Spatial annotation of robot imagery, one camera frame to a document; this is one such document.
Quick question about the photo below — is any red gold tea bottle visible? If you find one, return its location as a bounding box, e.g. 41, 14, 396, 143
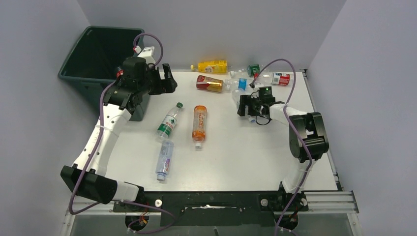
196, 75, 224, 93

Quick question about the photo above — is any yellow juice bottle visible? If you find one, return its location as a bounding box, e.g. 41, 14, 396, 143
190, 60, 228, 74

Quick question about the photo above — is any clear bottle green label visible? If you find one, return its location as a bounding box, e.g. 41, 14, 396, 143
229, 64, 272, 79

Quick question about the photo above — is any orange drink bottle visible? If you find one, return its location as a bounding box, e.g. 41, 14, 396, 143
192, 105, 207, 149

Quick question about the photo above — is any green cap water bottle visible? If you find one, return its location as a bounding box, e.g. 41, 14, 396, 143
156, 102, 183, 140

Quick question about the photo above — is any dark green plastic bin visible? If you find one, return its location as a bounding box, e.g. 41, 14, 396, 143
58, 26, 144, 116

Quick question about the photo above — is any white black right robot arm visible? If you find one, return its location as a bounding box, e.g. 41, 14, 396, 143
232, 86, 329, 210

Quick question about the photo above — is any clear bottle blue label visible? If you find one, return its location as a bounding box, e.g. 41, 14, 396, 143
223, 78, 253, 92

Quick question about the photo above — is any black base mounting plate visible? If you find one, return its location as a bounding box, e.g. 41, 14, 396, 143
113, 186, 309, 227

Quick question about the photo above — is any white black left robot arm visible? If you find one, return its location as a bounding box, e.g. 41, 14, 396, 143
60, 57, 178, 207

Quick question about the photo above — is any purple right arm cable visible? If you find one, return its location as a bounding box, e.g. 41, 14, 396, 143
249, 59, 313, 236

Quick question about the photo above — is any purple label Ganten bottle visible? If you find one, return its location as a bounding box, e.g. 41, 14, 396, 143
155, 140, 174, 181

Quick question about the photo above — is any aluminium frame rail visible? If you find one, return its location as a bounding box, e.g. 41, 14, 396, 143
60, 191, 361, 236

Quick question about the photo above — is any clear bottle red white label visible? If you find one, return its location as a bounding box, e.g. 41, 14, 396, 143
116, 66, 124, 79

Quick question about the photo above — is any crushed bottle blue green label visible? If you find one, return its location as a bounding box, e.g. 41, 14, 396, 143
232, 88, 255, 123

